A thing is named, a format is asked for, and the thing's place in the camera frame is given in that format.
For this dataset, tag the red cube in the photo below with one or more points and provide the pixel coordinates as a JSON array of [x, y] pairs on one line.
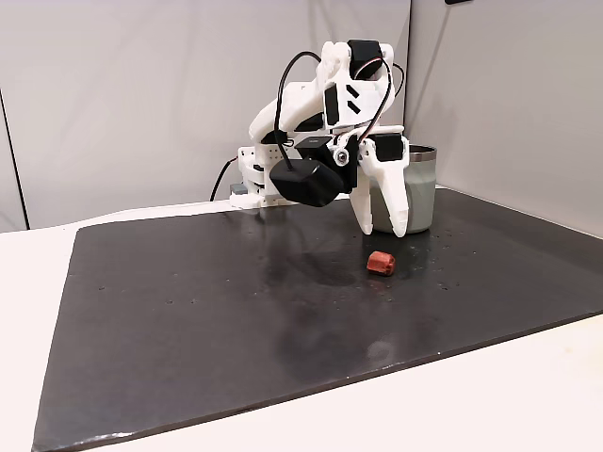
[[380, 263]]

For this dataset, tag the pale green steel-rimmed cup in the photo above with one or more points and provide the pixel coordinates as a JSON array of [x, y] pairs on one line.
[[421, 198]]

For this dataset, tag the grey table clamp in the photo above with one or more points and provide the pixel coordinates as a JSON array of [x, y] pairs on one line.
[[237, 189]]

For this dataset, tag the black table mat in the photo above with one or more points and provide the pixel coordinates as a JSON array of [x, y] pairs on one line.
[[188, 329]]

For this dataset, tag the black camera box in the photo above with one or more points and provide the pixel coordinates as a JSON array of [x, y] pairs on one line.
[[306, 186]]

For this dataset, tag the black wall-mounted object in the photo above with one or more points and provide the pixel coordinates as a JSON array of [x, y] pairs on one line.
[[458, 2]]

